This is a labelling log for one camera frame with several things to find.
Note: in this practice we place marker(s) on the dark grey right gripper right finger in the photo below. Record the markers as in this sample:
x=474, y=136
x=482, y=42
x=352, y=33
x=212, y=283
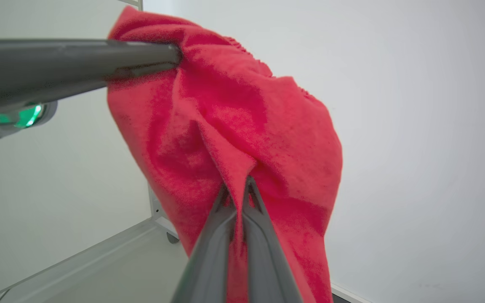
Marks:
x=267, y=261

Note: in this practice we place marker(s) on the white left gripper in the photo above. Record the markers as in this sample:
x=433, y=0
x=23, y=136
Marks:
x=11, y=122

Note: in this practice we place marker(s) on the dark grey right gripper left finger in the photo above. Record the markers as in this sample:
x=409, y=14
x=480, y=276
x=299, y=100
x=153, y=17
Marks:
x=209, y=261

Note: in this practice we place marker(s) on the red clothing item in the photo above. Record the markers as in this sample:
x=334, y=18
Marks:
x=246, y=118

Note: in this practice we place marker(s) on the white and black baseboard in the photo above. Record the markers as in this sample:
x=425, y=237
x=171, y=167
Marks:
x=345, y=295

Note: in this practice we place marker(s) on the pale partition panel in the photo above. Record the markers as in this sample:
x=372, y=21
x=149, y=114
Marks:
x=57, y=176

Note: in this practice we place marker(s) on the grey metal frame foot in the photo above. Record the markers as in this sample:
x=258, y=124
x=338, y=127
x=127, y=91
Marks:
x=160, y=210

